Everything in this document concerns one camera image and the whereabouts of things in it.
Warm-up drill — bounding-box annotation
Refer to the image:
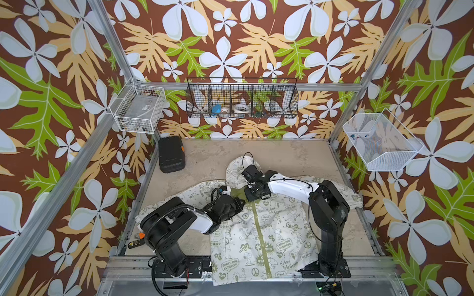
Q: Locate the blue object in basket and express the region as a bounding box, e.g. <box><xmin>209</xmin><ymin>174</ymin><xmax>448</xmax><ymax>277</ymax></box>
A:
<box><xmin>211</xmin><ymin>104</ymin><xmax>222</xmax><ymax>115</ymax></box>

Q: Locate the white green printed jacket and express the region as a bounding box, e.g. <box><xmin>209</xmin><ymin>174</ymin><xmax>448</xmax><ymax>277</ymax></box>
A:
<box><xmin>137</xmin><ymin>153</ymin><xmax>362</xmax><ymax>286</ymax></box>

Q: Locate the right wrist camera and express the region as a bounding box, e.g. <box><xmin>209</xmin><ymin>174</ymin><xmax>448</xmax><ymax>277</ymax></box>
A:
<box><xmin>241</xmin><ymin>165</ymin><xmax>264</xmax><ymax>185</ymax></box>

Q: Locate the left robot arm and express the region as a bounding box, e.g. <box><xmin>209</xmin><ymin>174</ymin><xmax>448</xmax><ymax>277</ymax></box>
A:
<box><xmin>139</xmin><ymin>186</ymin><xmax>246</xmax><ymax>277</ymax></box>

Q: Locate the white mesh basket right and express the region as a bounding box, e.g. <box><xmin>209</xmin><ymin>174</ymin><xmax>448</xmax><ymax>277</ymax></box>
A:
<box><xmin>343</xmin><ymin>109</ymin><xmax>424</xmax><ymax>172</ymax></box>

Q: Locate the black wire basket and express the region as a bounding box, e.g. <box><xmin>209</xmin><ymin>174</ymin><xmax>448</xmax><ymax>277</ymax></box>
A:
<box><xmin>184</xmin><ymin>77</ymin><xmax>299</xmax><ymax>118</ymax></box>

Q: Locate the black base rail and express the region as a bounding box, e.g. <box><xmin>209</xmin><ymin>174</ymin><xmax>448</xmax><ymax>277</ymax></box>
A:
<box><xmin>148</xmin><ymin>256</ymin><xmax>329</xmax><ymax>279</ymax></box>

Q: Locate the black plastic case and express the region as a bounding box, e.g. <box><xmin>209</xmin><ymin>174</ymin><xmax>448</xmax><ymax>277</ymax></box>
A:
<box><xmin>158</xmin><ymin>136</ymin><xmax>186</xmax><ymax>173</ymax></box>

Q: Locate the white tape roll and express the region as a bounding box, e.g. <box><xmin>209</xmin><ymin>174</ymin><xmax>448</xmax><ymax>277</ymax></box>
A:
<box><xmin>233</xmin><ymin>104</ymin><xmax>251</xmax><ymax>114</ymax></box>

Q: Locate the white wire basket left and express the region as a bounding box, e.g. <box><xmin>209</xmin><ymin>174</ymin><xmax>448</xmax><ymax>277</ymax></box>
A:
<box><xmin>109</xmin><ymin>83</ymin><xmax>167</xmax><ymax>134</ymax></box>

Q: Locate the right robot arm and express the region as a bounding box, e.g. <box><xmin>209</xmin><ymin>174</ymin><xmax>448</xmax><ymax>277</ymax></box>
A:
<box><xmin>241</xmin><ymin>165</ymin><xmax>351</xmax><ymax>278</ymax></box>

